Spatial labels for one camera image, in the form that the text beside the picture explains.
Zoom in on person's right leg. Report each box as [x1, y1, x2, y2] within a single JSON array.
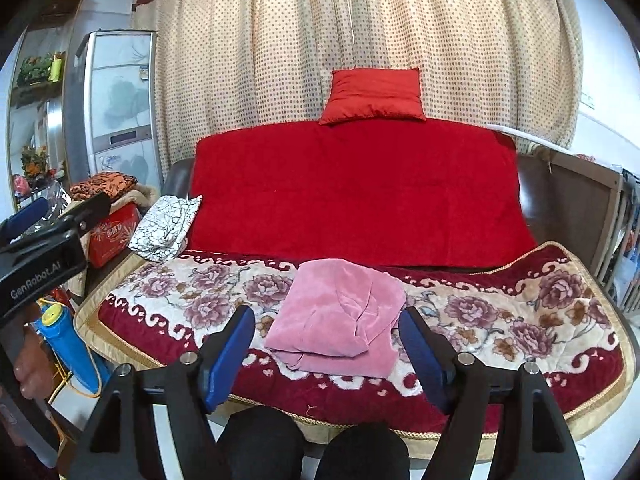
[[317, 422, 411, 480]]

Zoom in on red blanket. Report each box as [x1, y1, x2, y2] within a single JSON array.
[[186, 120, 538, 268]]

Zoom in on red pillow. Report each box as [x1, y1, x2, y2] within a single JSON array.
[[318, 67, 427, 126]]

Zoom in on floral plush blanket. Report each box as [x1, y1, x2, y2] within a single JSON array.
[[75, 242, 636, 443]]

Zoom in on beige dotted curtain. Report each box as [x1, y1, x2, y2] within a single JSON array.
[[131, 0, 585, 181]]

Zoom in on pink jacket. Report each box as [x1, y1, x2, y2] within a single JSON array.
[[263, 258, 407, 378]]

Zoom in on orange black patterned cloth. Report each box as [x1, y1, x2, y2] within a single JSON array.
[[69, 172, 138, 201]]

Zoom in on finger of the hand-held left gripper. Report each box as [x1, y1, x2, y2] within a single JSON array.
[[30, 191, 112, 248], [0, 197, 51, 247]]

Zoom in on white black patterned cloth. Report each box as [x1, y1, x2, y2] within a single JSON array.
[[128, 195, 203, 262]]

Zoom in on silver refrigerator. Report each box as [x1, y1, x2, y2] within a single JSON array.
[[62, 30, 163, 191]]

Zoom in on orange artificial flowers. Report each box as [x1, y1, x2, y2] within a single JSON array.
[[20, 145, 51, 179]]

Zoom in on blue sprayer with yellow cap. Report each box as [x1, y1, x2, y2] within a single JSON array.
[[32, 302, 111, 400]]

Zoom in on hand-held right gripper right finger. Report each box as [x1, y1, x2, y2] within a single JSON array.
[[398, 306, 586, 480]]

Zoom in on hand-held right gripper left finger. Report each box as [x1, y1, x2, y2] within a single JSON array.
[[75, 305, 257, 480]]

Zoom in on green yellow artificial flowers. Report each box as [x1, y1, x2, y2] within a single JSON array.
[[17, 52, 55, 86]]

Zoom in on red cardboard box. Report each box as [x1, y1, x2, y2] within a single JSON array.
[[87, 202, 141, 268]]

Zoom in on person's left hand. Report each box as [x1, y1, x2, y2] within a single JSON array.
[[14, 304, 57, 397]]

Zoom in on person's knees in black trousers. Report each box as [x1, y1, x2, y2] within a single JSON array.
[[215, 406, 306, 480]]

